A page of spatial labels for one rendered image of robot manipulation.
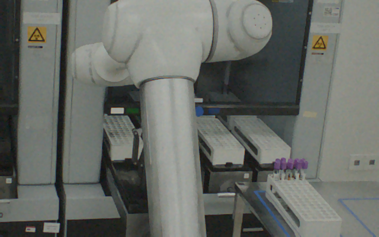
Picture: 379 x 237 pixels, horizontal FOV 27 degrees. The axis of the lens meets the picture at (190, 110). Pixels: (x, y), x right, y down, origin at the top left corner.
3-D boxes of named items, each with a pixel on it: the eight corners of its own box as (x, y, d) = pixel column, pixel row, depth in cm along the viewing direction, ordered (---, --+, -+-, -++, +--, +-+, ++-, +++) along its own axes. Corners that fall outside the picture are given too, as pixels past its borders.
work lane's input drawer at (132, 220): (87, 146, 268) (89, 121, 266) (128, 146, 272) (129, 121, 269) (128, 247, 202) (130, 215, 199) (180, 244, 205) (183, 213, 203)
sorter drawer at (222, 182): (157, 121, 301) (159, 98, 298) (192, 121, 305) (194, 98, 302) (211, 200, 234) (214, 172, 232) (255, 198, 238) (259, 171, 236)
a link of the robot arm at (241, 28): (249, 6, 165) (188, 3, 161) (286, -13, 148) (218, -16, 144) (251, 67, 164) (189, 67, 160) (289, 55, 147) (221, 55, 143)
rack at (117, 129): (96, 131, 263) (97, 113, 262) (125, 131, 266) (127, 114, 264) (111, 164, 236) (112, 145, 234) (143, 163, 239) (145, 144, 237)
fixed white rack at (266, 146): (230, 135, 272) (231, 118, 270) (257, 135, 274) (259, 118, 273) (259, 167, 244) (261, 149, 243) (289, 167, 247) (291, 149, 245)
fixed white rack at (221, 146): (187, 135, 267) (189, 118, 266) (215, 135, 270) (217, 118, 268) (212, 168, 240) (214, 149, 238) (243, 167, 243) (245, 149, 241)
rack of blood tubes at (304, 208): (264, 194, 220) (267, 173, 218) (298, 194, 223) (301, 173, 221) (302, 244, 193) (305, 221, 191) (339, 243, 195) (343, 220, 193)
